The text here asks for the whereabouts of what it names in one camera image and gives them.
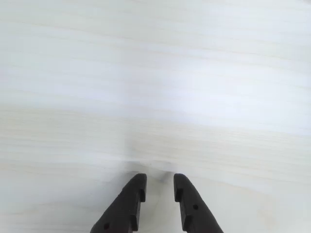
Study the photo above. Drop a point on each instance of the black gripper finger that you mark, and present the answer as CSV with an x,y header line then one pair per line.
x,y
124,208
194,213

